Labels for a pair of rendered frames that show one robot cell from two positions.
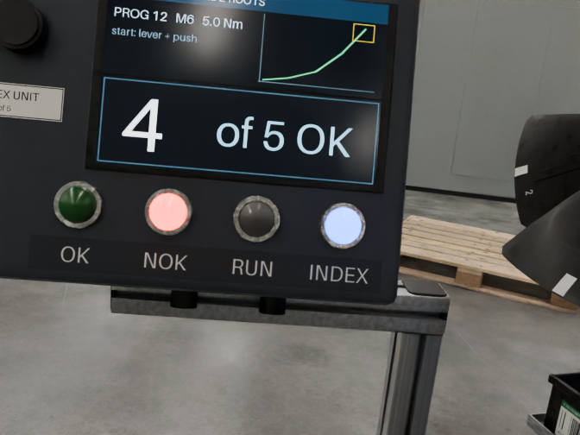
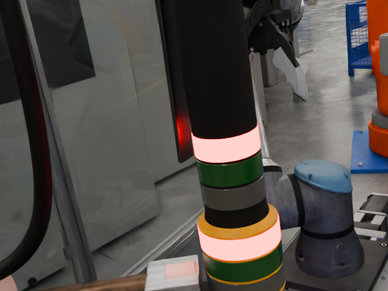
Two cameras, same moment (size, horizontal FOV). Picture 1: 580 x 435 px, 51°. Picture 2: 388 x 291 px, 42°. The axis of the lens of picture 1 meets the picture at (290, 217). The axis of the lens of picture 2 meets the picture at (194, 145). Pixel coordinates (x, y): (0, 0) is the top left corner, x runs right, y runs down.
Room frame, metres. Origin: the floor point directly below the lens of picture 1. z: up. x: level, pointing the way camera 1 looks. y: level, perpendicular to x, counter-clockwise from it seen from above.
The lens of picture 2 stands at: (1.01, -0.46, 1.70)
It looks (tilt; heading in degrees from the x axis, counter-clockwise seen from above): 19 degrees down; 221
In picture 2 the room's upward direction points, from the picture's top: 10 degrees counter-clockwise
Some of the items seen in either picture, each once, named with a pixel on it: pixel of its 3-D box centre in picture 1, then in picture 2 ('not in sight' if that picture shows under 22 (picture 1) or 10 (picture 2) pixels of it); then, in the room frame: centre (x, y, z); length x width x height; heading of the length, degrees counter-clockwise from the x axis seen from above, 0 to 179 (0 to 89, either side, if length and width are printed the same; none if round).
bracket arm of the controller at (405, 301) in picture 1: (281, 297); not in sight; (0.41, 0.00, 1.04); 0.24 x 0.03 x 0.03; 94
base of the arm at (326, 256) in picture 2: not in sight; (328, 239); (0.10, -0.91, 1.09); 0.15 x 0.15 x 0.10
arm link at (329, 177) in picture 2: not in sight; (320, 193); (0.10, -0.92, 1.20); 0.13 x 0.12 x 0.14; 133
